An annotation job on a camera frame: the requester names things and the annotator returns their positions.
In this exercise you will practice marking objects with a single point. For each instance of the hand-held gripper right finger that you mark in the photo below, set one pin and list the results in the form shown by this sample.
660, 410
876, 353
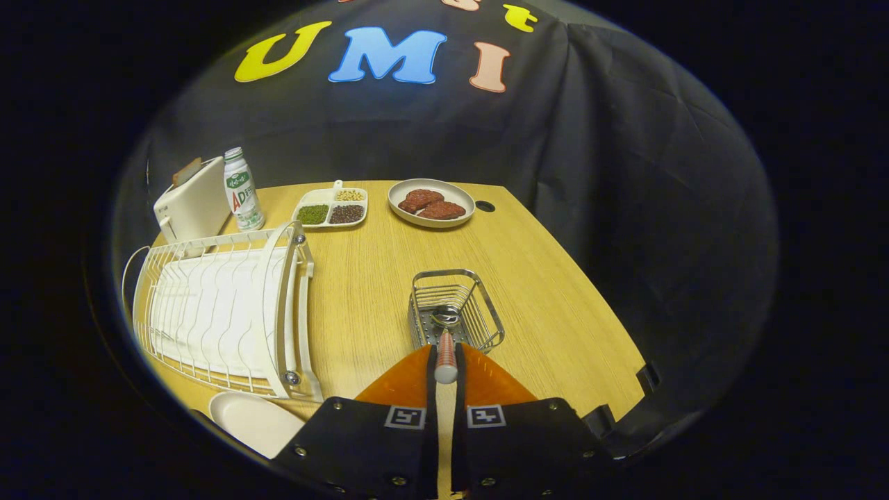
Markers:
460, 451

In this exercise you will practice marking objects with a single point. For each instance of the divided white dish with beans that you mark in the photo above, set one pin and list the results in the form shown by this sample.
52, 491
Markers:
312, 214

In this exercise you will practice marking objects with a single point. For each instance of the black table edge clamp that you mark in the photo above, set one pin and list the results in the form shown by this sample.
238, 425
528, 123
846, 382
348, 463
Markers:
649, 378

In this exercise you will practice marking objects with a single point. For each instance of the white drink bottle green label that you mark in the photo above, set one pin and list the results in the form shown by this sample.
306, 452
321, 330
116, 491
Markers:
243, 198

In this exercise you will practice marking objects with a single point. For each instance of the white toaster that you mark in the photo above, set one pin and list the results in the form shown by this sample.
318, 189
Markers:
194, 208

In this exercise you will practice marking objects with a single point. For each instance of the brown bread slice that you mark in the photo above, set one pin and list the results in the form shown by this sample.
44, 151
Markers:
186, 171

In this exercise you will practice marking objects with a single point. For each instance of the red meat slice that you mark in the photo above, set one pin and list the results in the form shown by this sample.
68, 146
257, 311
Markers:
444, 210
420, 199

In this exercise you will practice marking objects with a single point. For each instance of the black backdrop cloth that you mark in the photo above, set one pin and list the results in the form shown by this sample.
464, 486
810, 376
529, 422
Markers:
625, 208

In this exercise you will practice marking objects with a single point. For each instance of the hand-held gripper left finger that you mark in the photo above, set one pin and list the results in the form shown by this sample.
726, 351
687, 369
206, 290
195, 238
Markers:
431, 451

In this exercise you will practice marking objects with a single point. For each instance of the beige plate with meat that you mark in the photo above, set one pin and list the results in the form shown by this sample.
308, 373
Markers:
455, 192

